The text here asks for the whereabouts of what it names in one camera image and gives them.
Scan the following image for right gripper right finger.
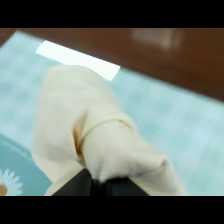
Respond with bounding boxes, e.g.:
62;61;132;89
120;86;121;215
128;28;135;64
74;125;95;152
99;176;150;197

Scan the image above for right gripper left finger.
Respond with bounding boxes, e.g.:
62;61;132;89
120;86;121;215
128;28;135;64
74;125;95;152
52;168;101;197

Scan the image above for cream garment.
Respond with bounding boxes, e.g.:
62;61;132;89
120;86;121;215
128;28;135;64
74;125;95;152
32;64;188;197

